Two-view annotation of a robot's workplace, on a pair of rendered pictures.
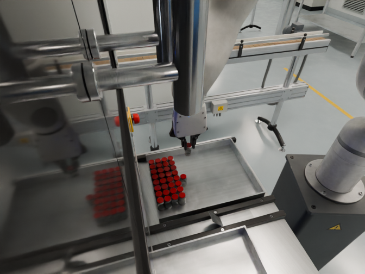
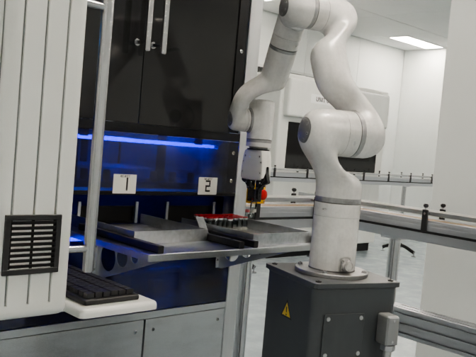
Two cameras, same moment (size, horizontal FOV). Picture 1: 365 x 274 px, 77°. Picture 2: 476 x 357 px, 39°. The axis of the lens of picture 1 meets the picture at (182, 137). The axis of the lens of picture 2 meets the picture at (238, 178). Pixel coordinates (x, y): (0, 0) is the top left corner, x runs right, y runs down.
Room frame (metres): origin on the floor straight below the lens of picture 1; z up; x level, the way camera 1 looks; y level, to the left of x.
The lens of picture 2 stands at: (-0.55, -1.94, 1.18)
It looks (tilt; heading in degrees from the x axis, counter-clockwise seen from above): 3 degrees down; 62
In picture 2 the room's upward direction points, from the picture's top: 5 degrees clockwise
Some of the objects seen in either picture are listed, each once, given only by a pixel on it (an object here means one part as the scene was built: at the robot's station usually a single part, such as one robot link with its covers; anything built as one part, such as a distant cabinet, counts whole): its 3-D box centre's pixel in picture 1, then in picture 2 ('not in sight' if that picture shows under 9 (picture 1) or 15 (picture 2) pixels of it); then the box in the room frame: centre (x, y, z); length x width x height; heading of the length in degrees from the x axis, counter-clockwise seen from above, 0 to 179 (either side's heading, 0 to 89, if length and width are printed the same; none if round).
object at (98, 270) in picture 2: not in sight; (127, 267); (0.08, -0.14, 0.80); 0.34 x 0.03 x 0.13; 105
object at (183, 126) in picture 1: (189, 116); (257, 163); (0.54, -0.02, 1.12); 0.10 x 0.08 x 0.11; 105
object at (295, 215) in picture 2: not in sight; (275, 207); (0.91, 0.44, 0.92); 0.69 x 0.16 x 0.16; 15
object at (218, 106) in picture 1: (219, 106); not in sight; (1.48, -0.29, 0.50); 0.12 x 0.05 x 0.09; 105
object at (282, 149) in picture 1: (270, 129); not in sight; (1.70, -0.87, 0.07); 0.50 x 0.08 x 0.14; 15
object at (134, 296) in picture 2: not in sight; (67, 278); (-0.15, -0.36, 0.82); 0.40 x 0.14 x 0.02; 106
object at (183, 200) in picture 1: (175, 179); (227, 224); (0.47, 0.02, 0.90); 0.18 x 0.02 x 0.05; 15
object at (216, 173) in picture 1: (200, 175); (245, 229); (0.49, -0.06, 0.90); 0.34 x 0.26 x 0.04; 105
